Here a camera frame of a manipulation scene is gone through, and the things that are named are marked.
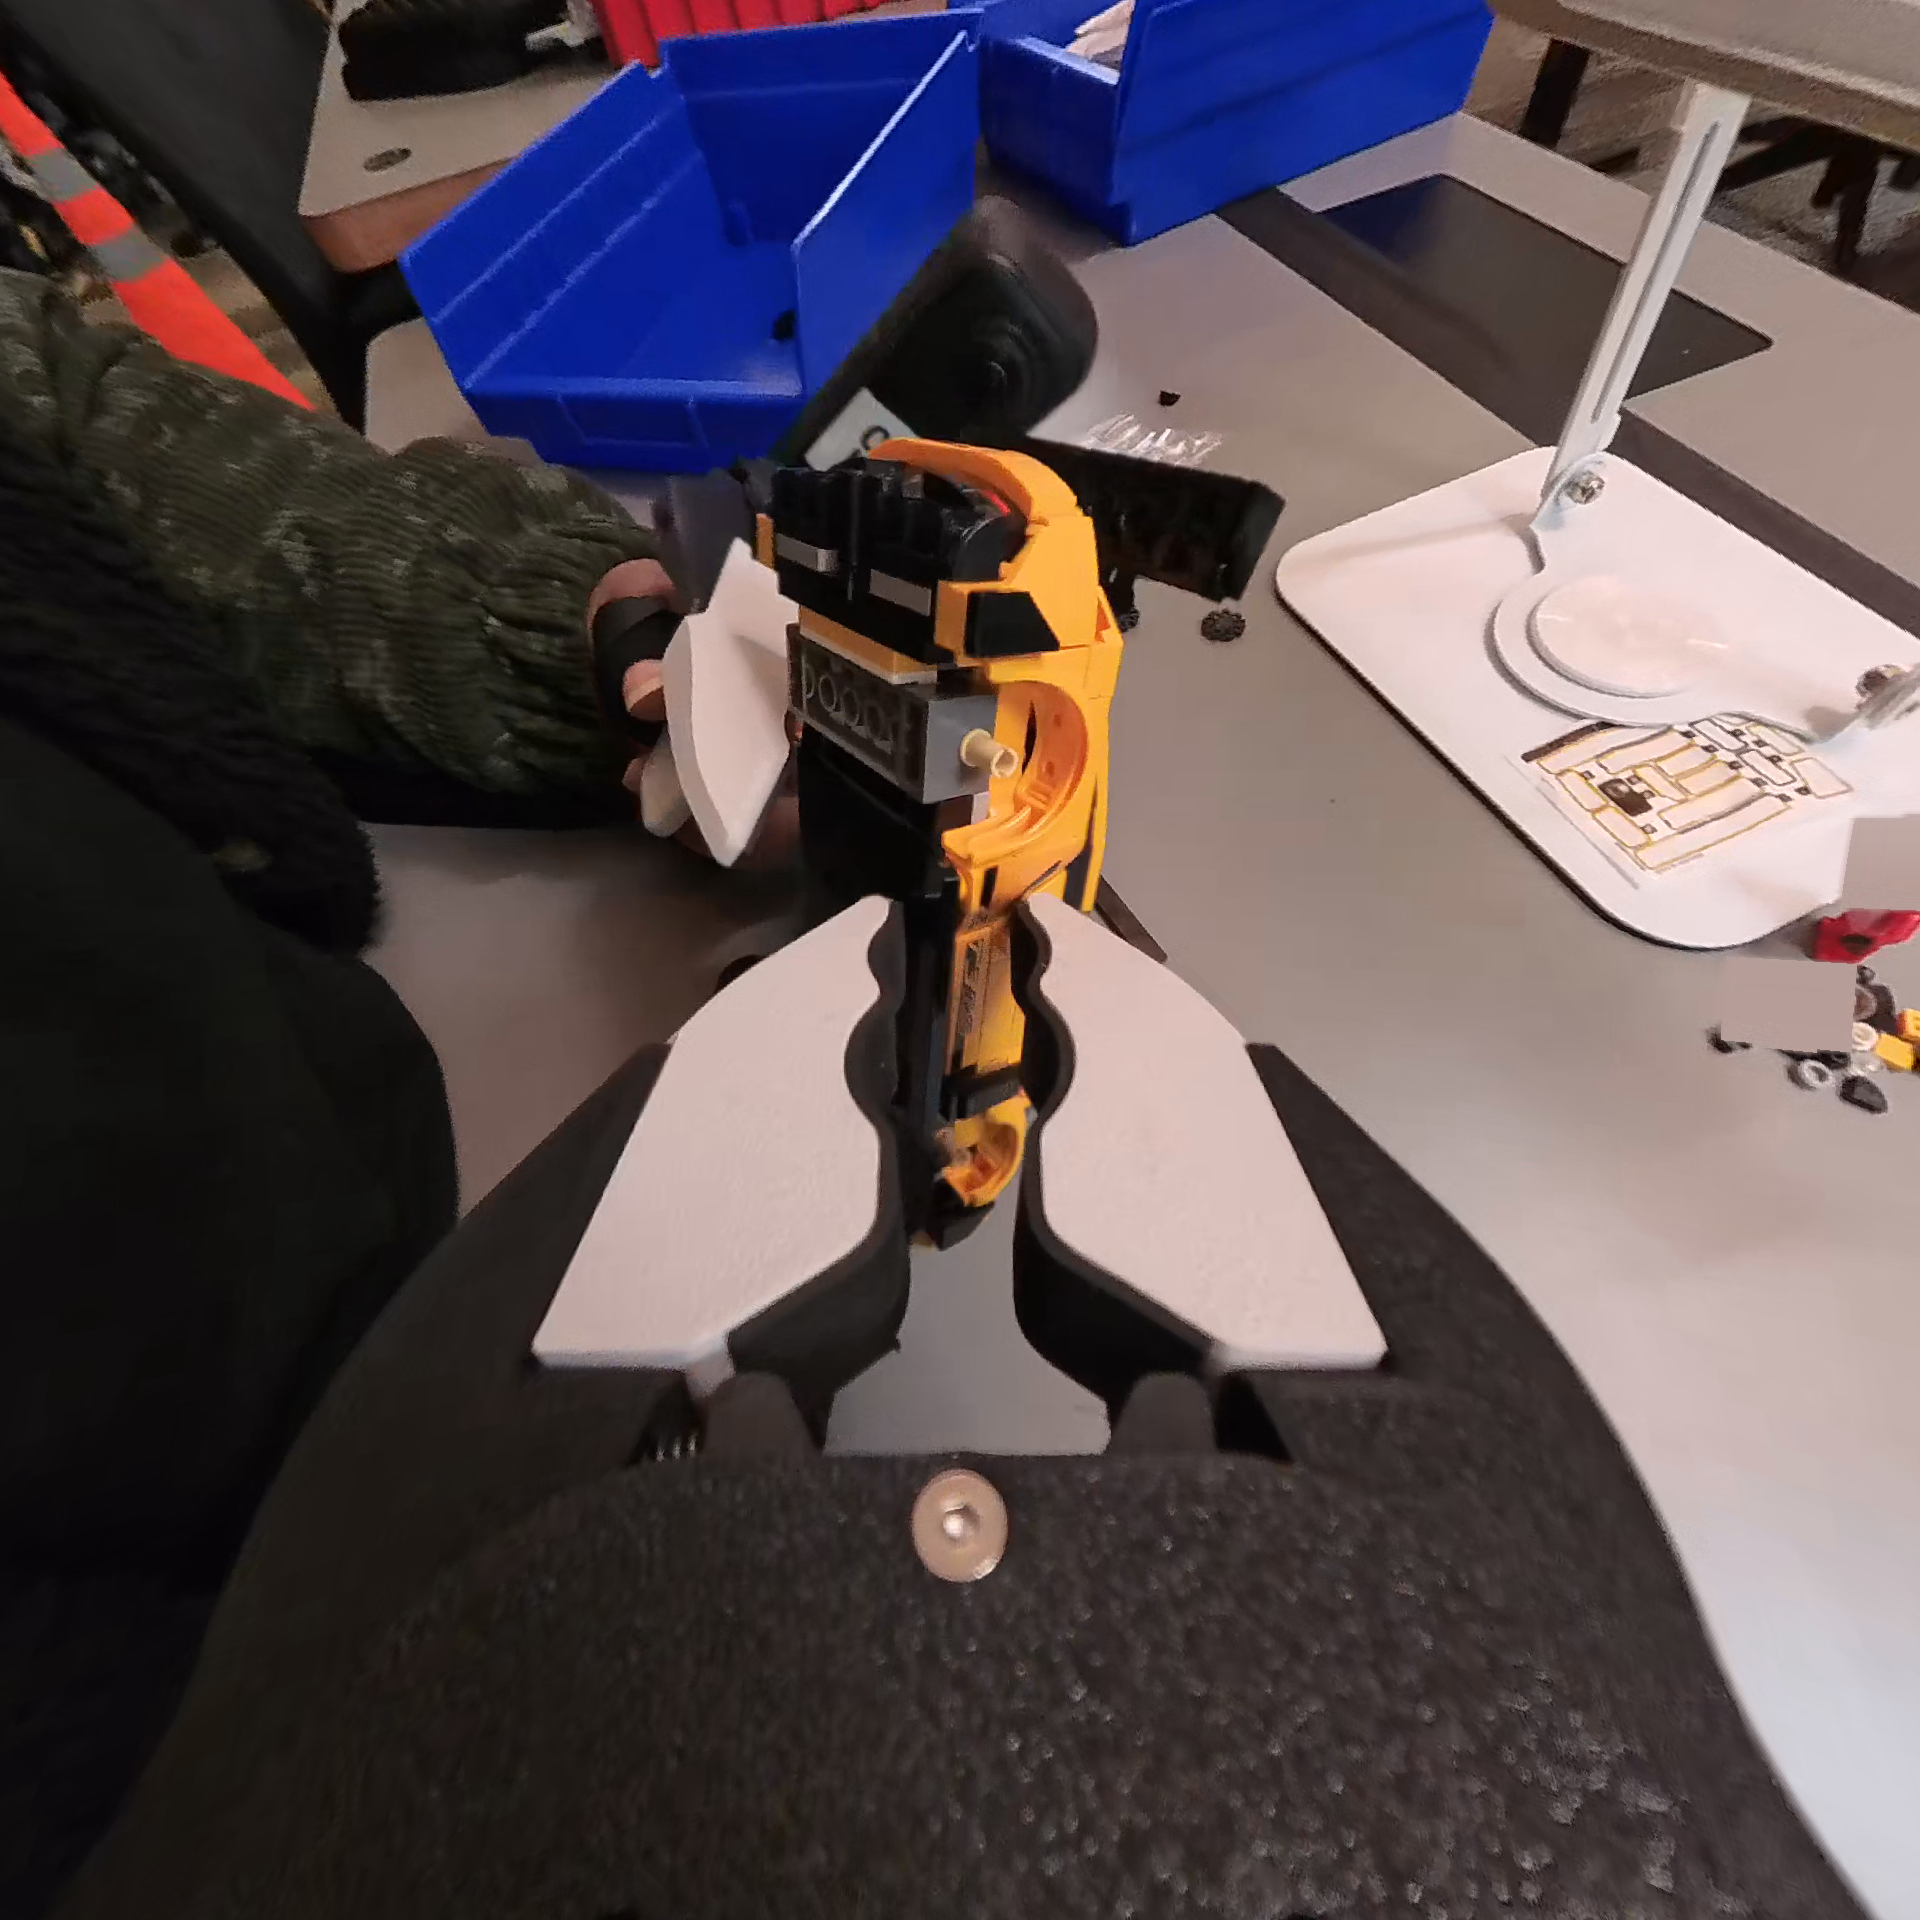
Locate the person's left hand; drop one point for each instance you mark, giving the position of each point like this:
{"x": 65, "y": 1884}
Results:
{"x": 628, "y": 629}

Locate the yellow lego car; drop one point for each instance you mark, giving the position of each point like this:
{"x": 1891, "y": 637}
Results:
{"x": 1035, "y": 720}

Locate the lego sticker sheet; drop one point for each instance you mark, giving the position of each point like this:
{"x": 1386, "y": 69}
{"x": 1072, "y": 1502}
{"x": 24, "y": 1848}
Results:
{"x": 1681, "y": 787}

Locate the orange traffic cone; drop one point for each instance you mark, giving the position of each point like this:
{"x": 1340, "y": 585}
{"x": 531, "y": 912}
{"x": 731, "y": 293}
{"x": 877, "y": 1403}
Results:
{"x": 149, "y": 283}

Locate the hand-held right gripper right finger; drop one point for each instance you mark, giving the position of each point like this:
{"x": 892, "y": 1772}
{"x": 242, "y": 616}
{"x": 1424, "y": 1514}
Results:
{"x": 1200, "y": 1185}

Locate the white metal book stand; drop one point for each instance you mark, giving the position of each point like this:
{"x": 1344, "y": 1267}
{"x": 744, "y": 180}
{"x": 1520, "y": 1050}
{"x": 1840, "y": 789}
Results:
{"x": 1424, "y": 629}

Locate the red plastic bin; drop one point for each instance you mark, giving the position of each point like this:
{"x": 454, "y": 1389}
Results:
{"x": 721, "y": 22}

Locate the black rim inserts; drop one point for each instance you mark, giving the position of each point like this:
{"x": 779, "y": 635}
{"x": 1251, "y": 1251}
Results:
{"x": 1222, "y": 625}

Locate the small white yellow lego piece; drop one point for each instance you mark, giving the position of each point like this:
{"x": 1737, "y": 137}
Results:
{"x": 1874, "y": 1059}

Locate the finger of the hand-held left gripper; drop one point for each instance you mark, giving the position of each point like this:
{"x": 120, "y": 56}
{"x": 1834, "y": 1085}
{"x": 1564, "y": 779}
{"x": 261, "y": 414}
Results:
{"x": 726, "y": 704}

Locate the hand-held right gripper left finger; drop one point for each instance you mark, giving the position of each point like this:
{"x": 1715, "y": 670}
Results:
{"x": 721, "y": 1185}

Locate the clear plastic parts bag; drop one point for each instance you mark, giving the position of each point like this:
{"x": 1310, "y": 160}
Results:
{"x": 1154, "y": 440}

